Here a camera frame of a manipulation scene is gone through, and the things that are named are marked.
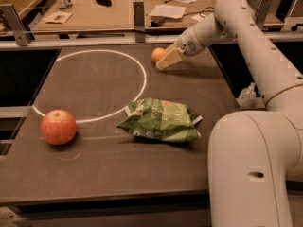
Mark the middle metal bracket post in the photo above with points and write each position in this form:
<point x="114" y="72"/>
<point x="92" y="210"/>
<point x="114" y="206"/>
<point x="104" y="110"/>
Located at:
<point x="139" y="21"/>

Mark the orange fruit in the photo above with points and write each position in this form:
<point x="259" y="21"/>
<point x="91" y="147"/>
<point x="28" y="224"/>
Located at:
<point x="157" y="54"/>

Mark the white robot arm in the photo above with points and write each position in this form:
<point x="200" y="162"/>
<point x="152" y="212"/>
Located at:
<point x="250" y="152"/>

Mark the black computer mouse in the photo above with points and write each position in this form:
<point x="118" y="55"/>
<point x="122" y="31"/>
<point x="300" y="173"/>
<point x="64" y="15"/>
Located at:
<point x="106" y="3"/>

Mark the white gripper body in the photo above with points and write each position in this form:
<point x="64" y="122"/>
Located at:
<point x="187" y="43"/>

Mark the metal bracket post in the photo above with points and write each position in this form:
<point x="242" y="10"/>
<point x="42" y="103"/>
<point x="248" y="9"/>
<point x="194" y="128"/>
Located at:
<point x="261" y="12"/>
<point x="139" y="21"/>
<point x="20" y="34"/>

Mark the small black box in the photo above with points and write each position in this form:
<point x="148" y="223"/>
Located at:
<point x="157" y="21"/>

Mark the wooden background desk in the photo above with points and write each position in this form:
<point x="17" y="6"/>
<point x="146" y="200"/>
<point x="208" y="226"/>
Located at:
<point x="89" y="16"/>

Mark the white paper sheet centre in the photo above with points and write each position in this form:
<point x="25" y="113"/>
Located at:
<point x="168" y="11"/>

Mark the right metal bracket post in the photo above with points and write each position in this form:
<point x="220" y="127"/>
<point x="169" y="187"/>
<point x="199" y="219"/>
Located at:
<point x="261" y="12"/>

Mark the small paper packet left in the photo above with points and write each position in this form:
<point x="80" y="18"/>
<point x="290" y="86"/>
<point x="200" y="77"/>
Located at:
<point x="58" y="17"/>

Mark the left metal bracket post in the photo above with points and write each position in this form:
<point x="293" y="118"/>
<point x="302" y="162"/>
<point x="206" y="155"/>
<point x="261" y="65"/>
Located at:
<point x="20" y="34"/>

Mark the green jalapeno chip bag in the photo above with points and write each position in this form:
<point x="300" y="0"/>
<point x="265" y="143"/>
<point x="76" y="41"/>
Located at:
<point x="161" y="120"/>

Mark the white paper sheet right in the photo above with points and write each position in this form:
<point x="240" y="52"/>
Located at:
<point x="198" y="17"/>

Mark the red apple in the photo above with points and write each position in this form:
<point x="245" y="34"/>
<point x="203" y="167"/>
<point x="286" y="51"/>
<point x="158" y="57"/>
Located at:
<point x="58" y="127"/>

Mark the clear plastic bottle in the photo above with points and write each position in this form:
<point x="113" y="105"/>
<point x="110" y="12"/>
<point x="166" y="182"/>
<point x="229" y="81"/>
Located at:
<point x="247" y="96"/>

